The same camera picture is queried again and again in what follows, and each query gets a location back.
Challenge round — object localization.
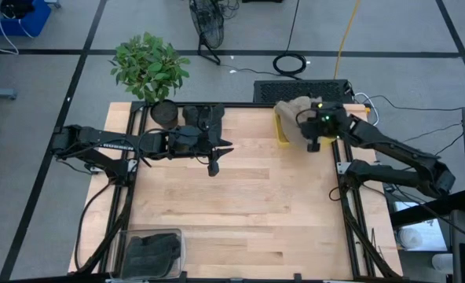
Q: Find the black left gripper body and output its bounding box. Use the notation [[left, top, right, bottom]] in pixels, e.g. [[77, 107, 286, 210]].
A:
[[192, 131, 220, 177]]

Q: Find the black baseball cap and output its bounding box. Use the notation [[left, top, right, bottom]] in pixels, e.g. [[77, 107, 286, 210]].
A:
[[182, 104, 226, 147], [122, 251, 178, 278], [130, 233, 182, 260]]

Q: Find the black perforated computer case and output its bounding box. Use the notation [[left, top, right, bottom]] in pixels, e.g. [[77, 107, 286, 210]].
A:
[[252, 79, 354, 105]]

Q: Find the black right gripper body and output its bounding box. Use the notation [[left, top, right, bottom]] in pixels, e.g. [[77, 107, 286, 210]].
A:
[[298, 102, 351, 153]]

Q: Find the clear plastic bin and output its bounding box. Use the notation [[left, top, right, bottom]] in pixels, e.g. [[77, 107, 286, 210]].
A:
[[109, 228, 187, 281]]

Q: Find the beige baseball cap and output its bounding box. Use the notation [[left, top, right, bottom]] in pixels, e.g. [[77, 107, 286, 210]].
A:
[[274, 96, 324, 149]]

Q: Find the black cable sleeve bundle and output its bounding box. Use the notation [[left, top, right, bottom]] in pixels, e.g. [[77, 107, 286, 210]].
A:
[[339, 187, 403, 281], [75, 182, 136, 275]]

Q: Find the yellow cable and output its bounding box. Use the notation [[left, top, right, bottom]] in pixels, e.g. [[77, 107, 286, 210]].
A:
[[333, 0, 364, 79]]

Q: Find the black coiled cable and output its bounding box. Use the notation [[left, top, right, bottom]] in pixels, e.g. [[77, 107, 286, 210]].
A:
[[272, 0, 308, 78]]

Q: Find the black bar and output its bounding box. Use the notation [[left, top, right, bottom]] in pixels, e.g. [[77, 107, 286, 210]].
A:
[[389, 190, 465, 229]]

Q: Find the green potted plant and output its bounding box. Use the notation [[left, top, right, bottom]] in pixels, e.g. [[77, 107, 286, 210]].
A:
[[108, 31, 192, 130]]

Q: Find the white crumpled bag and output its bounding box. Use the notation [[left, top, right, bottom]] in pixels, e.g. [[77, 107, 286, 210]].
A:
[[397, 227, 424, 249]]

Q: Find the blue cart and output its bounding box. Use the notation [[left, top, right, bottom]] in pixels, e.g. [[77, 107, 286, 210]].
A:
[[0, 0, 53, 37]]

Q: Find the yellow plastic bin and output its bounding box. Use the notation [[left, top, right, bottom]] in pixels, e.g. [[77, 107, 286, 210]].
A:
[[274, 99, 338, 149]]

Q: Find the white cable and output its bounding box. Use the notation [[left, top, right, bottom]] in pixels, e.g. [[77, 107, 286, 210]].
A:
[[353, 92, 379, 129]]

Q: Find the black bag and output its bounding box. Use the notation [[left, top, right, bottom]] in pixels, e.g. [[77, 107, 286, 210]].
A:
[[0, 0, 35, 19]]

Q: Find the black floor fan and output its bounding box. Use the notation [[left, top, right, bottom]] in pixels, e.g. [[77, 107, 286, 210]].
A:
[[188, 0, 226, 66]]

